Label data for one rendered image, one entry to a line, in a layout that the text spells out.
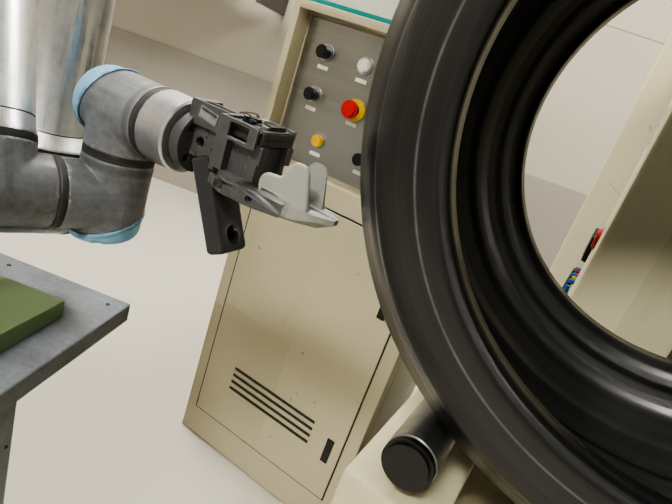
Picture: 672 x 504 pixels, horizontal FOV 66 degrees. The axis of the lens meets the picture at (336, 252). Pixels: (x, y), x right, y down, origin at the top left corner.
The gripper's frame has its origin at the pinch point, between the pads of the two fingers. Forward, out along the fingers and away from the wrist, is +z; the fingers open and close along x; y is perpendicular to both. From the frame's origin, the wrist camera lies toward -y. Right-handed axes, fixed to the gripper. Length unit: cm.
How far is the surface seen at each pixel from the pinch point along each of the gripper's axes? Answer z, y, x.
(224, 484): -30, -101, 54
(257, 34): -204, 14, 236
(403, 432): 17.8, -9.1, -10.4
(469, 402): 21.3, -2.6, -12.4
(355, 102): -33, 8, 63
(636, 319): 32.7, -1.2, 25.2
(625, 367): 32.9, -4.3, 15.9
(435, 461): 20.9, -9.5, -10.6
